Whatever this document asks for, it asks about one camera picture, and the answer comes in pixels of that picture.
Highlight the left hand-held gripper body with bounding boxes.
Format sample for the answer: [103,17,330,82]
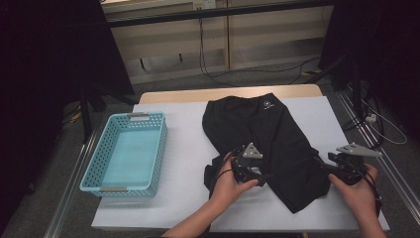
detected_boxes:
[231,142,267,186]

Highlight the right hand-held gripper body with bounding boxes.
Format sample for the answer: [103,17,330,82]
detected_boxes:
[327,142,384,185]

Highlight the black shorts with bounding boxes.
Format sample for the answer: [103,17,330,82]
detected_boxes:
[201,92,332,214]

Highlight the light blue plastic basket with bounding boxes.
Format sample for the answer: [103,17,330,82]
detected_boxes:
[79,111,168,199]

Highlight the person's left hand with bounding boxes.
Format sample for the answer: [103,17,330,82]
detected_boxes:
[209,160,261,212]

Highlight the person's right hand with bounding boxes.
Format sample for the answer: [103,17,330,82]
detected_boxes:
[328,164,381,219]

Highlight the black metal stand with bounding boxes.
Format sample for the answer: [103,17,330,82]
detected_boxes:
[80,82,140,143]
[305,54,365,113]

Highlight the light wooden table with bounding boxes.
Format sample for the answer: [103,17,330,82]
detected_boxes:
[138,83,324,105]

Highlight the black curtain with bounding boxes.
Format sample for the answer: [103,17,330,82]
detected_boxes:
[318,0,420,140]
[0,0,135,232]

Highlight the beige cabinet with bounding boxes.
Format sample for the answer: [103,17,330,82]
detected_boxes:
[100,0,335,85]

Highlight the black crossbar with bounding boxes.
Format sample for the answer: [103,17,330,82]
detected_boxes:
[107,0,336,29]

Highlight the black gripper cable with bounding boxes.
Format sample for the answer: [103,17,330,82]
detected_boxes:
[207,147,246,199]
[350,162,383,216]

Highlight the aluminium floor rail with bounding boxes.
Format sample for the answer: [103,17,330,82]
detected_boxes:
[43,130,100,238]
[336,90,420,216]

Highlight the thick black floor cable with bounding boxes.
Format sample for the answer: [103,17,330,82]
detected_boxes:
[341,95,385,157]

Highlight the white cable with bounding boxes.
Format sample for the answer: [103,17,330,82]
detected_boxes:
[361,98,409,146]

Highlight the thin black floor cable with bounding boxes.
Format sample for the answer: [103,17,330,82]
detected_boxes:
[211,56,322,85]

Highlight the black hanging cable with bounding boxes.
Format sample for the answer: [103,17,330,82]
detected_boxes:
[197,8,242,88]

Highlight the white wall socket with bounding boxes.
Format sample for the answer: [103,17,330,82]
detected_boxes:
[192,0,217,10]

